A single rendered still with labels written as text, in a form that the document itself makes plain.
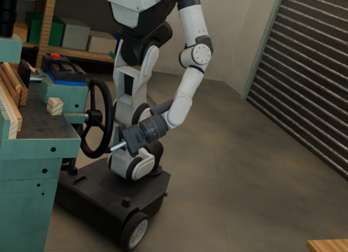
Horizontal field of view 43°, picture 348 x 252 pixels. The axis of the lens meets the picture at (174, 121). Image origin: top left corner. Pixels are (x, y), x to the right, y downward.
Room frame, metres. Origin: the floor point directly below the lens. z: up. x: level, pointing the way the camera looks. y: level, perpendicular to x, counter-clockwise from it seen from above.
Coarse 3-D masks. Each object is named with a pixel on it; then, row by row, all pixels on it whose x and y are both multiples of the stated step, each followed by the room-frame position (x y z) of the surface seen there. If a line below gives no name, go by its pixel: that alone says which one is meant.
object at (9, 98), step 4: (0, 76) 1.24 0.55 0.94; (4, 84) 1.19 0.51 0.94; (4, 88) 1.16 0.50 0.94; (4, 92) 1.14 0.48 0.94; (8, 92) 1.14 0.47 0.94; (8, 96) 1.12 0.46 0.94; (8, 100) 1.09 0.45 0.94; (12, 100) 1.10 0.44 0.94; (12, 104) 1.08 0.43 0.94; (12, 108) 1.05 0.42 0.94; (16, 108) 1.06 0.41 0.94; (16, 112) 1.04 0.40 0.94; (16, 116) 1.02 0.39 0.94; (20, 116) 1.02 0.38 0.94; (20, 120) 1.01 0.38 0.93; (20, 124) 1.01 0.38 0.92; (20, 128) 1.02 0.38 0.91
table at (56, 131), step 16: (32, 96) 1.26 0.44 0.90; (32, 112) 1.15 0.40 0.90; (48, 112) 1.18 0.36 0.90; (64, 112) 1.28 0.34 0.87; (32, 128) 1.05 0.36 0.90; (48, 128) 1.08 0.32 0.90; (64, 128) 1.11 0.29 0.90; (0, 144) 0.96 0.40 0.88; (16, 144) 0.97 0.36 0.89; (32, 144) 1.00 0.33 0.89; (48, 144) 1.02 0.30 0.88; (64, 144) 1.05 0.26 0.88
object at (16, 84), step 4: (4, 64) 1.31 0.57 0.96; (8, 64) 1.31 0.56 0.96; (4, 68) 1.30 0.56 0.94; (8, 68) 1.28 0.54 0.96; (8, 72) 1.26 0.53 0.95; (12, 72) 1.26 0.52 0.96; (12, 76) 1.23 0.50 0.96; (12, 80) 1.21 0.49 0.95; (16, 80) 1.21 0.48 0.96; (16, 84) 1.18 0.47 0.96; (20, 84) 1.19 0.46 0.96; (16, 88) 1.18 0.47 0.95; (20, 88) 1.18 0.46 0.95
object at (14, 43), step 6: (0, 36) 1.22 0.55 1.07; (12, 36) 1.25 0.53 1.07; (18, 36) 1.27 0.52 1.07; (0, 42) 1.20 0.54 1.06; (6, 42) 1.21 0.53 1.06; (12, 42) 1.22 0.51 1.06; (18, 42) 1.23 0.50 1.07; (0, 48) 1.20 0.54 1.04; (6, 48) 1.21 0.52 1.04; (12, 48) 1.22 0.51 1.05; (18, 48) 1.23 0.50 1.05; (0, 54) 1.20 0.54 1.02; (6, 54) 1.21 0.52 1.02; (12, 54) 1.22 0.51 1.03; (18, 54) 1.23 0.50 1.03; (0, 60) 1.20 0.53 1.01; (6, 60) 1.21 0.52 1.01; (12, 60) 1.22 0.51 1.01; (18, 60) 1.23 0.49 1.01
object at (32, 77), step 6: (24, 60) 1.29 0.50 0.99; (18, 66) 1.29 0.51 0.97; (24, 66) 1.24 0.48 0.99; (18, 72) 1.28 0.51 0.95; (24, 72) 1.23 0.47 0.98; (30, 72) 1.23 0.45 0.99; (24, 78) 1.22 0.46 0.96; (30, 78) 1.26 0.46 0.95; (36, 78) 1.27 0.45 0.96; (24, 84) 1.22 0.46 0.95
